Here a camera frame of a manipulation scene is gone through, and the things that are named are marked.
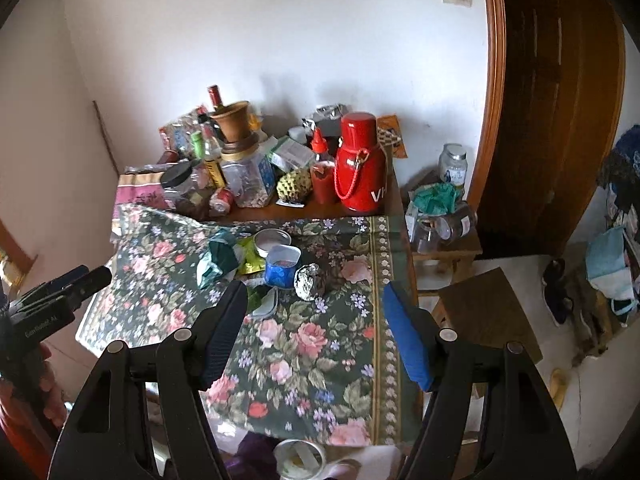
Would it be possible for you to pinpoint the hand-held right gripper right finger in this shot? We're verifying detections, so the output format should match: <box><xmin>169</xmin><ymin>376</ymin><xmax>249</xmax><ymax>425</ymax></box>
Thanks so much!
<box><xmin>382</xmin><ymin>280</ymin><xmax>581</xmax><ymax>480</ymax></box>

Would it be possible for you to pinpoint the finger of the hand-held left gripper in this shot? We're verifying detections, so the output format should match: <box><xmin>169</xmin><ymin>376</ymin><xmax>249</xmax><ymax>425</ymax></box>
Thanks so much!
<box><xmin>60</xmin><ymin>266</ymin><xmax>113</xmax><ymax>308</ymax></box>
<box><xmin>20</xmin><ymin>266</ymin><xmax>90</xmax><ymax>306</ymax></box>

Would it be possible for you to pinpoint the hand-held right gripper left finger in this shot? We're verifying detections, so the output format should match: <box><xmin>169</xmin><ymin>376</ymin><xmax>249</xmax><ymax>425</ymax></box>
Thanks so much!
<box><xmin>47</xmin><ymin>280</ymin><xmax>249</xmax><ymax>480</ymax></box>

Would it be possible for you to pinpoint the dark green wrapper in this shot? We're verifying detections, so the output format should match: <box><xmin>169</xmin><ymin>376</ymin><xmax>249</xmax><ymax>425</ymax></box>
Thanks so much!
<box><xmin>196</xmin><ymin>232</ymin><xmax>241</xmax><ymax>288</ymax></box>

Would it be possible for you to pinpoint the yellow green wrapper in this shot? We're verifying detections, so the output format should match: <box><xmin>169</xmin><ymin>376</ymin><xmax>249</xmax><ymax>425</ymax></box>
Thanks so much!
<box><xmin>235</xmin><ymin>237</ymin><xmax>268</xmax><ymax>276</ymax></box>

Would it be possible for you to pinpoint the blue plastic cup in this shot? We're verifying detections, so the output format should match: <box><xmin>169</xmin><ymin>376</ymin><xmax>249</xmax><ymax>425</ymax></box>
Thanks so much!
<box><xmin>264</xmin><ymin>244</ymin><xmax>302</xmax><ymax>291</ymax></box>

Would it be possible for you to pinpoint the foil ball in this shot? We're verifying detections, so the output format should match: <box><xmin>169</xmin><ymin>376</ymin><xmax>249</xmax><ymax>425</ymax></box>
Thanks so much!
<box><xmin>294</xmin><ymin>262</ymin><xmax>327</xmax><ymax>302</ymax></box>

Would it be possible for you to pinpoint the round metal tin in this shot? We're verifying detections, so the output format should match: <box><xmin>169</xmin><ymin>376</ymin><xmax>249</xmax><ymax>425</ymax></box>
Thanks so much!
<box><xmin>252</xmin><ymin>228</ymin><xmax>292</xmax><ymax>258</ymax></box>

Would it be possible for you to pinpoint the white round bin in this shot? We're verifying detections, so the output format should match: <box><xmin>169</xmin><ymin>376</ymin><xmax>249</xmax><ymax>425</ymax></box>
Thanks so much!
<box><xmin>274</xmin><ymin>439</ymin><xmax>328</xmax><ymax>479</ymax></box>

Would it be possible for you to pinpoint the person's left hand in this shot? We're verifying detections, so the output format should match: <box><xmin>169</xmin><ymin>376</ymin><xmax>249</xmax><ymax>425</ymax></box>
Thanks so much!
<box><xmin>37</xmin><ymin>342</ymin><xmax>68</xmax><ymax>428</ymax></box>

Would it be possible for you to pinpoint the floral tablecloth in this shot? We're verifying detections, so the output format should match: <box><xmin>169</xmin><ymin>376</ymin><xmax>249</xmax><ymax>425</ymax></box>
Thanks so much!
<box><xmin>75</xmin><ymin>203</ymin><xmax>423</xmax><ymax>448</ymax></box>

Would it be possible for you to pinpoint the brown door mat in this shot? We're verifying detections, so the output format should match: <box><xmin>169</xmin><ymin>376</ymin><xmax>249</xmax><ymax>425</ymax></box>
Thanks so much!
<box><xmin>432</xmin><ymin>267</ymin><xmax>543</xmax><ymax>366</ymax></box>

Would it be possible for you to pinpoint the red plastic object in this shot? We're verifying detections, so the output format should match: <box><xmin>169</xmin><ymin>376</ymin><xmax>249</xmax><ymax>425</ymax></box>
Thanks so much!
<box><xmin>0</xmin><ymin>395</ymin><xmax>51</xmax><ymax>463</ymax></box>

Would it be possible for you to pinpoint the pink patterned cloth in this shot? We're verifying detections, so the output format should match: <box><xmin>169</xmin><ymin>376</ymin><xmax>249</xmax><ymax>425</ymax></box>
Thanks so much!
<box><xmin>116</xmin><ymin>167</ymin><xmax>173</xmax><ymax>221</ymax></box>

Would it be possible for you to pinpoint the small wooden side table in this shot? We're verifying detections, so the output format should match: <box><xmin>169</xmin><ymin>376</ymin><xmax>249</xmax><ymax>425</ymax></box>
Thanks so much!
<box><xmin>410</xmin><ymin>230</ymin><xmax>483</xmax><ymax>311</ymax></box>

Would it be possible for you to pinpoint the purple cloth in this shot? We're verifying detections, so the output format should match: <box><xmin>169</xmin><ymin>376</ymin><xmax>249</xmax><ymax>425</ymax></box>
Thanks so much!
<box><xmin>230</xmin><ymin>432</ymin><xmax>278</xmax><ymax>480</ymax></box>

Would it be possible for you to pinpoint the black lid plastic jar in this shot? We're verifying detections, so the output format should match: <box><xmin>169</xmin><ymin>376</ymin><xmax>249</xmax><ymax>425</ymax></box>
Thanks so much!
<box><xmin>160</xmin><ymin>162</ymin><xmax>211</xmax><ymax>221</ymax></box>

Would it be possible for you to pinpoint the small red can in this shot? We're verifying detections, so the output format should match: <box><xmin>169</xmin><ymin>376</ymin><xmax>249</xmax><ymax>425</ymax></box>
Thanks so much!
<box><xmin>209</xmin><ymin>187</ymin><xmax>235</xmax><ymax>217</ymax></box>

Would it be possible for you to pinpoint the green plastic bag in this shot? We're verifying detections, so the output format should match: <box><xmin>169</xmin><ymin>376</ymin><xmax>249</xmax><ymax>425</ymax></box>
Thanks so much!
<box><xmin>410</xmin><ymin>182</ymin><xmax>463</xmax><ymax>213</ymax></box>

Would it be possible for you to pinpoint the thin wooden stick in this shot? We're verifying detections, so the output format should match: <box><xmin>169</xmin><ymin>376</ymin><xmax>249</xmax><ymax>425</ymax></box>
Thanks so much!
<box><xmin>92</xmin><ymin>100</ymin><xmax>121</xmax><ymax>171</ymax></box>

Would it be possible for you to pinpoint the black shoe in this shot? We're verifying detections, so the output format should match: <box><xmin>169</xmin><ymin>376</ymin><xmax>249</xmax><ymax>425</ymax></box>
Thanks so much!
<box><xmin>542</xmin><ymin>258</ymin><xmax>572</xmax><ymax>326</ymax></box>

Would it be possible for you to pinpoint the yellow slipper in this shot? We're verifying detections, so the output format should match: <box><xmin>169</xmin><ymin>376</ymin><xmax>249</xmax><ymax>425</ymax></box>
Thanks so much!
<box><xmin>549</xmin><ymin>367</ymin><xmax>568</xmax><ymax>408</ymax></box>

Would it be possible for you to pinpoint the clear square plastic jar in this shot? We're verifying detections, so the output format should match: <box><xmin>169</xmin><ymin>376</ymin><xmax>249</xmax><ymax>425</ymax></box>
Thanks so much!
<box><xmin>220</xmin><ymin>146</ymin><xmax>278</xmax><ymax>208</ymax></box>

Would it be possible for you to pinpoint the yellow label bottle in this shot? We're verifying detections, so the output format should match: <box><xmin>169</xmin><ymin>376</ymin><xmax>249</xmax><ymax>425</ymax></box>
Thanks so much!
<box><xmin>202</xmin><ymin>157</ymin><xmax>227</xmax><ymax>191</ymax></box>

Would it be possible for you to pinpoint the red thermos flask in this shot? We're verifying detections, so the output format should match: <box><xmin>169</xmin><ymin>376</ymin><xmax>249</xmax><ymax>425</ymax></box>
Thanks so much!
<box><xmin>334</xmin><ymin>111</ymin><xmax>391</xmax><ymax>211</ymax></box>

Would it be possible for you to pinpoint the green custard apple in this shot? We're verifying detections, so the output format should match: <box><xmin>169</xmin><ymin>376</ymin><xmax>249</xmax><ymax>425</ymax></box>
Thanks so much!
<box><xmin>276</xmin><ymin>170</ymin><xmax>315</xmax><ymax>207</ymax></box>

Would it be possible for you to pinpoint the colourful snack packet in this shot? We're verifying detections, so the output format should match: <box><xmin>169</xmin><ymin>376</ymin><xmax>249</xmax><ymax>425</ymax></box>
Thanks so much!
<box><xmin>159</xmin><ymin>110</ymin><xmax>211</xmax><ymax>156</ymax></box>

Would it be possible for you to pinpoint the glass jar silver lid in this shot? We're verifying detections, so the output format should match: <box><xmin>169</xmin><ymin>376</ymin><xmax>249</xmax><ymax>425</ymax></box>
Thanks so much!
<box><xmin>439</xmin><ymin>144</ymin><xmax>468</xmax><ymax>188</ymax></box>

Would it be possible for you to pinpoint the red sauce bottle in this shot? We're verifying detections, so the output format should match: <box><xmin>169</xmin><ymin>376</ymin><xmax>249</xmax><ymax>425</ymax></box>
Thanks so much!
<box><xmin>309</xmin><ymin>127</ymin><xmax>337</xmax><ymax>206</ymax></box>

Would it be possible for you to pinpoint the clear glass bottle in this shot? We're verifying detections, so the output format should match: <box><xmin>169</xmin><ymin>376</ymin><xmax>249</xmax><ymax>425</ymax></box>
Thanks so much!
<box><xmin>202</xmin><ymin>122</ymin><xmax>223</xmax><ymax>161</ymax></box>

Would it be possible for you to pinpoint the white green carton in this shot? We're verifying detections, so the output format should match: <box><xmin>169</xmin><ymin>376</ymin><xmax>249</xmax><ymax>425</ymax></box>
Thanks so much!
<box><xmin>267</xmin><ymin>136</ymin><xmax>313</xmax><ymax>173</ymax></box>

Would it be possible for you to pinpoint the orange patterned packet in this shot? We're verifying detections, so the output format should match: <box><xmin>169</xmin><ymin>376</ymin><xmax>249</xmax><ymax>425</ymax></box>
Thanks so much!
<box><xmin>376</xmin><ymin>115</ymin><xmax>407</xmax><ymax>158</ymax></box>

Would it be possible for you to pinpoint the brown clay pot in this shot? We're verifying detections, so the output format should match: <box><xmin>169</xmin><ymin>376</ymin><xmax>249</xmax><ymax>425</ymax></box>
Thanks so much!
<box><xmin>209</xmin><ymin>100</ymin><xmax>251</xmax><ymax>145</ymax></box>

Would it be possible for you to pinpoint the light blue bag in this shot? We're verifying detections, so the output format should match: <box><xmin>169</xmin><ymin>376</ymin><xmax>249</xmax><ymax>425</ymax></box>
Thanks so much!
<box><xmin>585</xmin><ymin>225</ymin><xmax>640</xmax><ymax>316</ymax></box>

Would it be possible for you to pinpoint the silver foil bag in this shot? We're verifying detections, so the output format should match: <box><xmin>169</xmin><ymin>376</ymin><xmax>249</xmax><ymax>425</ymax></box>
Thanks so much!
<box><xmin>302</xmin><ymin>103</ymin><xmax>348</xmax><ymax>136</ymax></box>

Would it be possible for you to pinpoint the dark wooden door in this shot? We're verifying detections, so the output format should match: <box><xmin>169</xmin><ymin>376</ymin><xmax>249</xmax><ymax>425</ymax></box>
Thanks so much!
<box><xmin>477</xmin><ymin>0</ymin><xmax>626</xmax><ymax>261</ymax></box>

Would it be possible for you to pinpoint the dark blue clothing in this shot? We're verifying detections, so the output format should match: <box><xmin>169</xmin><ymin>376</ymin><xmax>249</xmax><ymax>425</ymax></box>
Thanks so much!
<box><xmin>597</xmin><ymin>125</ymin><xmax>640</xmax><ymax>211</ymax></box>

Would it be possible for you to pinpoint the wooden window frame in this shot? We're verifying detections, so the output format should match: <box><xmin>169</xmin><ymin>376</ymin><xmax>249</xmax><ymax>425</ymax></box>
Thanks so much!
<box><xmin>0</xmin><ymin>217</ymin><xmax>38</xmax><ymax>281</ymax></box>

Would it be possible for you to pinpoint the wooden door frame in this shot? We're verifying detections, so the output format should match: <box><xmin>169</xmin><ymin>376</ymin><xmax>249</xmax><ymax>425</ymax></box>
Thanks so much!
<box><xmin>467</xmin><ymin>0</ymin><xmax>507</xmax><ymax>201</ymax></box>

